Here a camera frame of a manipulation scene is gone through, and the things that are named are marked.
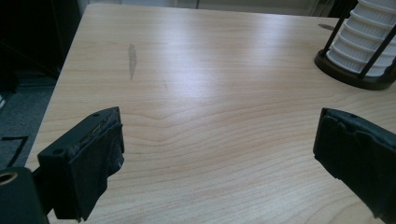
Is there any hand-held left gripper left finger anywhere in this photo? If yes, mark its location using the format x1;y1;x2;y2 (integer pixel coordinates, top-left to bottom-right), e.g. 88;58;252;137
36;106;125;223

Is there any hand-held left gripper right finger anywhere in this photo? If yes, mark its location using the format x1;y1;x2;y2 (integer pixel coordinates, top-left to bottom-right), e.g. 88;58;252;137
312;107;396;224

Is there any dark brown cup holder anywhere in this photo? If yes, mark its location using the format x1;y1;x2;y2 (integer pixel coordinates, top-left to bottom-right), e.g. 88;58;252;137
314;12;396;91

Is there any stack of white paper cups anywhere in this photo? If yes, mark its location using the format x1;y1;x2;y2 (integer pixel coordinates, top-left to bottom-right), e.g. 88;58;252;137
326;0;396;77

